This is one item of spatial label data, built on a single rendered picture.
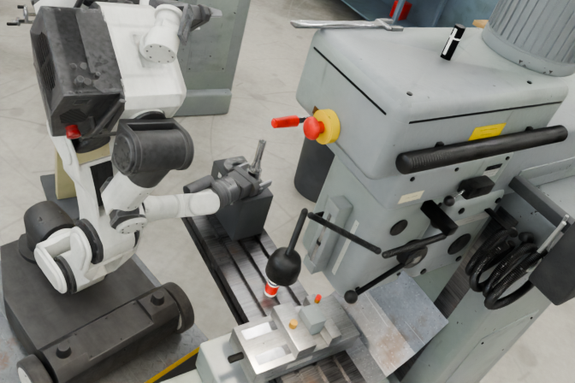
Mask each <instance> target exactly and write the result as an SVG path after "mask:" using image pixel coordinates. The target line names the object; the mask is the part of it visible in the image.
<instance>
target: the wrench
mask: <svg viewBox="0 0 575 383"><path fill-rule="evenodd" d="M393 22H394V20H392V19H376V20H375V21H290V24H291V25H292V26H293V27H294V28H384V29H385V30H386V31H391V32H403V30H404V27H402V26H389V25H388V24H393Z"/></svg>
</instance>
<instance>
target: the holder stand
mask: <svg viewBox="0 0 575 383"><path fill-rule="evenodd" d="M246 162H248V161H247V160H246V159H245V158H244V156H236V157H230V158H226V159H221V160H215V161H214V162H213V166H212V170H211V176H212V177H213V179H214V180H217V179H219V178H221V177H223V176H225V174H228V173H229V170H230V169H231V168H232V167H233V166H235V167H236V166H238V165H241V164H243V163H246ZM273 197H274V195H273V194H272V192H271V191H270V189H269V188H268V187H267V188H266V189H264V190H263V191H262V192H260V193H259V195H255V196H252V197H250V196H246V197H243V198H242V199H238V200H237V201H235V202H233V204H232V205H228V206H226V207H224V208H223V209H219V210H218V211H217V212H216V213H215V215H216V217H217V219H218V220H219V221H220V222H221V224H222V226H223V227H224V229H225V231H226V232H227V234H228V236H229V237H230V238H231V239H232V241H235V240H239V239H244V238H247V237H251V236H254V235H257V234H260V233H262V231H263V228H264V223H265V221H266V218H267V215H268V213H269V209H270V205H271V202H272V199H273Z"/></svg>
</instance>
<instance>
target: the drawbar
mask: <svg viewBox="0 0 575 383"><path fill-rule="evenodd" d="M454 28H456V29H457V32H456V33H455V35H454V38H457V39H461V38H462V36H463V34H464V32H465V30H466V27H464V26H463V25H460V24H456V25H455V26H454ZM454 28H453V30H454ZM453 30H452V32H451V35H452V33H453ZM449 39H450V37H449ZM449 39H448V41H449ZM448 41H447V43H446V45H445V47H444V49H443V51H444V50H445V48H446V46H447V44H448ZM458 44H459V41H458V40H454V39H453V40H452V42H451V44H450V45H449V47H448V51H447V53H446V55H444V54H441V56H440V57H441V58H443V59H445V60H448V61H450V60H451V58H452V56H453V53H454V52H455V50H456V48H457V46H458ZM443 51H442V53H443Z"/></svg>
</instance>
